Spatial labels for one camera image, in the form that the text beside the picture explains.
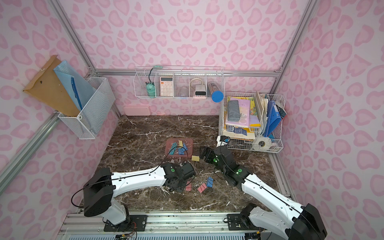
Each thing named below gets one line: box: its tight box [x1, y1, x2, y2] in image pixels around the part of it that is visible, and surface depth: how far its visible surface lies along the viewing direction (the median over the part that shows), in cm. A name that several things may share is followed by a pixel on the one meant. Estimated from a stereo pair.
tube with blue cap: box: [209, 82, 224, 103], surface depth 86 cm
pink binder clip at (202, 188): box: [197, 183, 207, 194], surface depth 85 cm
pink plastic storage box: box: [165, 137, 193, 159], surface depth 102 cm
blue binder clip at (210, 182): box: [207, 176, 214, 188], surface depth 87 cm
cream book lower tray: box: [223, 127, 256, 140], surface depth 89 cm
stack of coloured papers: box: [225, 96, 261, 128], surface depth 92 cm
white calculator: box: [160, 76, 174, 97], surface depth 97 cm
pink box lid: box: [123, 106, 151, 117], surface depth 120 cm
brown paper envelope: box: [23, 55, 81, 117], surface depth 70 cm
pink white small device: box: [190, 77, 207, 100], surface depth 90 cm
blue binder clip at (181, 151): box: [178, 147, 185, 155], surface depth 100 cm
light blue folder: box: [53, 60, 97, 111], surface depth 73 cm
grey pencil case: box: [227, 100, 241, 122], surface depth 90 cm
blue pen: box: [71, 76, 83, 110], surface depth 68 cm
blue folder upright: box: [263, 100, 282, 137], surface depth 93 cm
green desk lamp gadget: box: [145, 65, 163, 98], surface depth 92 cm
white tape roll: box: [253, 136, 272, 151], surface depth 97 cm
